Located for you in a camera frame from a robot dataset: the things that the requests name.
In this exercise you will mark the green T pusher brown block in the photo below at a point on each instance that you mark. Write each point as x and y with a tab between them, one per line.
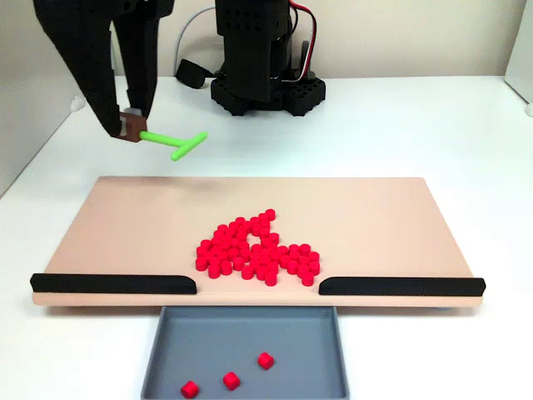
160	138

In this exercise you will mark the red round granule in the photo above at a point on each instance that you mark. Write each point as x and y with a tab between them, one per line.
293	252
292	268
203	254
227	242
272	250
247	228
271	279
265	263
234	229
257	252
283	253
202	266
226	269
270	213
275	258
265	244
223	231
304	263
302	272
207	247
313	269
265	227
215	265
246	256
264	221
235	246
256	231
219	237
210	259
215	273
215	254
255	267
234	256
267	255
304	251
262	274
232	235
248	273
240	223
307	279
285	262
294	258
273	239
264	235
312	259
257	259
222	259
244	249
255	223
239	265
241	239
272	269
225	250
243	233
217	244

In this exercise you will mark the small white object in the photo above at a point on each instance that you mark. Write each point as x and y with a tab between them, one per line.
78	104

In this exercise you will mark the beige board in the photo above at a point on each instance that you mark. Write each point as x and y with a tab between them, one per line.
125	229

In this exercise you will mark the grey tray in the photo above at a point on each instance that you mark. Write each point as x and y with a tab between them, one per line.
250	333

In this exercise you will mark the red cube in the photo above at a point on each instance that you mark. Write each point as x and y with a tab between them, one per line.
265	360
189	389
231	380

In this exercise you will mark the white panel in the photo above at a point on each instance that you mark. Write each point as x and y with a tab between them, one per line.
522	41

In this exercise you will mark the black edge rail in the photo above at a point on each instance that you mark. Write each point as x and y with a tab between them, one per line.
112	284
399	286

